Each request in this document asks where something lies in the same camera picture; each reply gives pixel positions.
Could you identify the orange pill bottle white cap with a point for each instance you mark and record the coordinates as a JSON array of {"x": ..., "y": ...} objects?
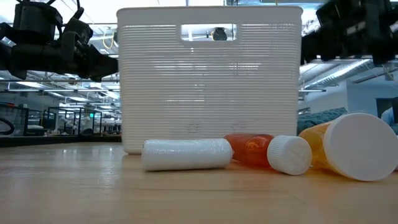
[{"x": 357, "y": 146}]

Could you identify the slim white gauze roll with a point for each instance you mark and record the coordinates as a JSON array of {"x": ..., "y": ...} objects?
[{"x": 186, "y": 154}]

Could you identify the teal patterned cloth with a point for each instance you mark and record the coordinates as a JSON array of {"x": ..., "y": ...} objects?
[{"x": 320, "y": 119}]

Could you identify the silver ceiling duct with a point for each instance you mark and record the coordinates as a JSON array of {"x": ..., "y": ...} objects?
[{"x": 339, "y": 74}]

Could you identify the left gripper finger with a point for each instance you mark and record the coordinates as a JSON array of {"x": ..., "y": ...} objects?
[
  {"x": 102, "y": 77},
  {"x": 99, "y": 63}
]

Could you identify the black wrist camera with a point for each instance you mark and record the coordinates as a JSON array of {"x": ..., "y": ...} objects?
[
  {"x": 335, "y": 12},
  {"x": 77, "y": 31}
]

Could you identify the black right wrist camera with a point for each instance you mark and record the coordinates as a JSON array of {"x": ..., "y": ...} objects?
[{"x": 335, "y": 12}]

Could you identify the dark wall panel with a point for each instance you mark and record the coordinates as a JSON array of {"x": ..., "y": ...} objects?
[{"x": 381, "y": 107}]

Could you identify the red bottle with white cap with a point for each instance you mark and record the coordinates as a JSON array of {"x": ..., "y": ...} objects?
[{"x": 248, "y": 147}]

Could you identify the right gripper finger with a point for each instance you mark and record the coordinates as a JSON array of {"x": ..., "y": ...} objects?
[
  {"x": 314, "y": 61},
  {"x": 317, "y": 42}
]

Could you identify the person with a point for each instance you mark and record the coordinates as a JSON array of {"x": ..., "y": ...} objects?
[{"x": 390, "y": 116}]

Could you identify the white perforated plastic basket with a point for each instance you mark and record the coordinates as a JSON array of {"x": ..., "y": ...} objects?
[{"x": 208, "y": 93}]

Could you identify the black aluminium table frame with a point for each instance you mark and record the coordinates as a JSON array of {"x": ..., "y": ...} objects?
[{"x": 62, "y": 140}]

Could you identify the black framed work cell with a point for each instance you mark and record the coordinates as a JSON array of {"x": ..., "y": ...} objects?
[
  {"x": 79, "y": 121},
  {"x": 26, "y": 119}
]

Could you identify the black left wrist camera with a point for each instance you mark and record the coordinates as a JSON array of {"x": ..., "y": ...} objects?
[{"x": 77, "y": 31}]

